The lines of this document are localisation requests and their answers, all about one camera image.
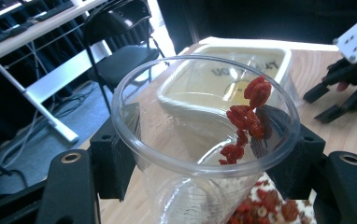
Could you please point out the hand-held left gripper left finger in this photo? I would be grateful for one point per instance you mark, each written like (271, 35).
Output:
(109, 161)

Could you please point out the white standing desk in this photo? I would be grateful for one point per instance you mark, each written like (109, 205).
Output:
(58, 84)

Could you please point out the black folding chair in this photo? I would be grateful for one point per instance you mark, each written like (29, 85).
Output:
(120, 62)

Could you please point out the white square plastic container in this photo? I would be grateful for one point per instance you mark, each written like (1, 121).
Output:
(287, 56)

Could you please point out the dark curtain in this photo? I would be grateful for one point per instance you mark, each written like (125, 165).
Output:
(260, 18)

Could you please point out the clear plastic cup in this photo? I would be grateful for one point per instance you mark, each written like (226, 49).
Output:
(173, 161)

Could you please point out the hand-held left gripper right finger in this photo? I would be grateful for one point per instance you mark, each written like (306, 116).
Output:
(304, 168)

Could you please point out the large heap of red berries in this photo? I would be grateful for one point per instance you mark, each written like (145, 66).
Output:
(270, 205)

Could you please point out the small clump of red berries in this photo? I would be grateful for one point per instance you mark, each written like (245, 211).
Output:
(251, 118)

